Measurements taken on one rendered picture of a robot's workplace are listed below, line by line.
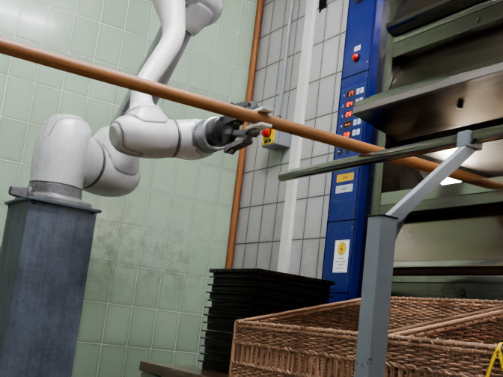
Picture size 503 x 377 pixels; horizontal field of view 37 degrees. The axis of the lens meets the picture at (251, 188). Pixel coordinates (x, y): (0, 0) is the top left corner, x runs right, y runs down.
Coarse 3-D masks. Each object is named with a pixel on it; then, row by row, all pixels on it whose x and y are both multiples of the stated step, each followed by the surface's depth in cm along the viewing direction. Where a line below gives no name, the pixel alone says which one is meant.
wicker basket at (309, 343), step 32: (256, 320) 203; (288, 320) 209; (320, 320) 214; (352, 320) 220; (416, 320) 206; (448, 320) 166; (256, 352) 189; (288, 352) 178; (320, 352) 167; (352, 352) 159
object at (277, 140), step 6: (270, 132) 288; (276, 132) 286; (282, 132) 287; (264, 138) 292; (270, 138) 288; (276, 138) 285; (282, 138) 287; (288, 138) 288; (264, 144) 291; (270, 144) 288; (276, 144) 286; (282, 144) 286; (288, 144) 288
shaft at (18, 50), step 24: (0, 48) 146; (24, 48) 148; (72, 72) 154; (96, 72) 155; (120, 72) 158; (168, 96) 164; (192, 96) 166; (264, 120) 175; (288, 120) 179; (336, 144) 186; (360, 144) 189; (432, 168) 202
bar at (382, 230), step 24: (408, 144) 174; (432, 144) 167; (456, 144) 161; (480, 144) 159; (312, 168) 205; (336, 168) 197; (456, 168) 155; (384, 216) 142; (384, 240) 142; (384, 264) 141; (384, 288) 141; (360, 312) 142; (384, 312) 140; (360, 336) 140; (384, 336) 140; (360, 360) 139; (384, 360) 139
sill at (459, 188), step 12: (480, 180) 203; (492, 180) 199; (396, 192) 231; (408, 192) 226; (432, 192) 218; (444, 192) 214; (456, 192) 210; (468, 192) 206; (480, 192) 202; (384, 204) 235
